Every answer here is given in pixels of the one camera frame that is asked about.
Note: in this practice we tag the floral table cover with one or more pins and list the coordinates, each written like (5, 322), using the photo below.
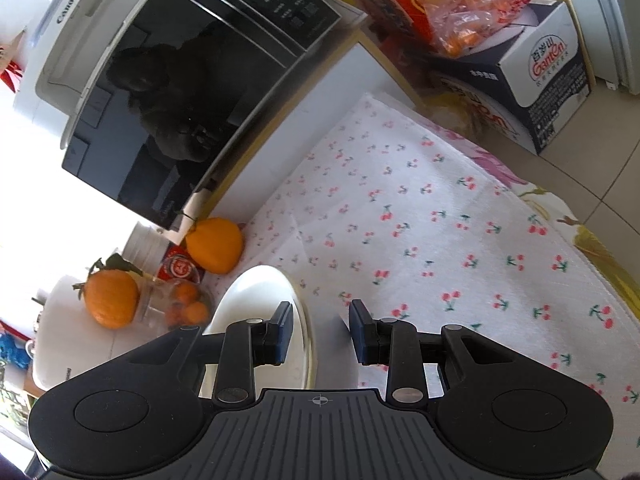
(590, 240)

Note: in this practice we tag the white printer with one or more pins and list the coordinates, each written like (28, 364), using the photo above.
(55, 60)

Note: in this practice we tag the red carton box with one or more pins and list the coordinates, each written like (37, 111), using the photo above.
(395, 0)

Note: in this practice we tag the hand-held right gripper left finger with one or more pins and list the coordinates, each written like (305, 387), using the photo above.
(285, 330)

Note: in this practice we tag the plastic bag of oranges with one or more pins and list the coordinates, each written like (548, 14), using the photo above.
(475, 15)

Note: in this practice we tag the large cream bowl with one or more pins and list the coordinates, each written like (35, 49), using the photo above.
(255, 295)

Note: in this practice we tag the dark blue carton box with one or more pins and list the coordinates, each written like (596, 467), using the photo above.
(550, 85)

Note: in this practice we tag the large orange with leaves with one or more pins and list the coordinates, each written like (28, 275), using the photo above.
(110, 300)

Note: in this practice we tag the cherry print tablecloth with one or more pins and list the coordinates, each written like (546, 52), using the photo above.
(425, 210)

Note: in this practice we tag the red labelled cup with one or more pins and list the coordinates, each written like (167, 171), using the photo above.
(180, 267)

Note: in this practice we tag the stack of paper cups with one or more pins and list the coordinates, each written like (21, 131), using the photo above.
(145, 250)

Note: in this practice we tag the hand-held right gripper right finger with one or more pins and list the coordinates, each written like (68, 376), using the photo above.
(357, 330)

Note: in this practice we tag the clear glass jar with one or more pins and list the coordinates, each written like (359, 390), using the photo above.
(152, 305)

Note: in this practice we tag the white kitchen appliance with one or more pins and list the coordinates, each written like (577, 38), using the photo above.
(65, 340)

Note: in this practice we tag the black microwave oven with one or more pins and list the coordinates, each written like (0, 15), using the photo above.
(200, 85)

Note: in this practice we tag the grey refrigerator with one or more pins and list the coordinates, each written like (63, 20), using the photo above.
(625, 20)

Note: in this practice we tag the pile of small oranges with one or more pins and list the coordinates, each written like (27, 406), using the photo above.
(190, 310)

